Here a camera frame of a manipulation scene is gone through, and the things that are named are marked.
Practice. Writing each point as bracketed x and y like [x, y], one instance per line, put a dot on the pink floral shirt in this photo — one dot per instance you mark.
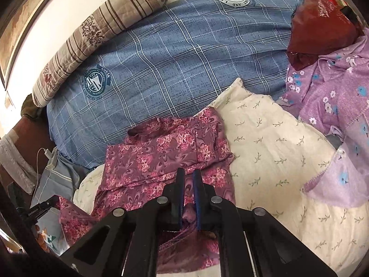
[161, 161]

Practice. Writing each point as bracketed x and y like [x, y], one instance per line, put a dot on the striped beige bolster pillow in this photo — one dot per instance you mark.
[86, 34]

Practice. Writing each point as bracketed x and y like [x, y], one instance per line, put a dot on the blue plaid quilt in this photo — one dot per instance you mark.
[173, 63]

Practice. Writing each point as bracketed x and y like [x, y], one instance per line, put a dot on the blue cloth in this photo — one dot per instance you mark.
[298, 5]

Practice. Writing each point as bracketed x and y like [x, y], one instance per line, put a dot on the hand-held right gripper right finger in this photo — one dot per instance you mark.
[197, 202]

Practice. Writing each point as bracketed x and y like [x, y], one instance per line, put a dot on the framed wall picture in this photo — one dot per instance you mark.
[17, 34]

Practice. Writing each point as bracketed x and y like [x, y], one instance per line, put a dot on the grey printed pillow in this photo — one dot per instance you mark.
[57, 179]

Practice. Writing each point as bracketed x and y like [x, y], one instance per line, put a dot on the purple floral garment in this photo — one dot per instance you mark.
[323, 92]

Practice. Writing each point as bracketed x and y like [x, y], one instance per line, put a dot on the grey cloth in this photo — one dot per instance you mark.
[334, 142]

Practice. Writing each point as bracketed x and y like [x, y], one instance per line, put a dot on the white lace cloth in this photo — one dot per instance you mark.
[17, 164]

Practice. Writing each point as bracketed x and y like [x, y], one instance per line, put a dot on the dark red plastic bag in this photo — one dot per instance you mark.
[317, 28]

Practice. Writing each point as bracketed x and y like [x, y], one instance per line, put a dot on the olive green cloth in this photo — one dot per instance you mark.
[31, 106]

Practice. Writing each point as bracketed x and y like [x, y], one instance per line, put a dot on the brown wooden headboard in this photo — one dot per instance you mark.
[31, 132]

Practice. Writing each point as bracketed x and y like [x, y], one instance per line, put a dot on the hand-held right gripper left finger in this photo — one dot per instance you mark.
[180, 202]

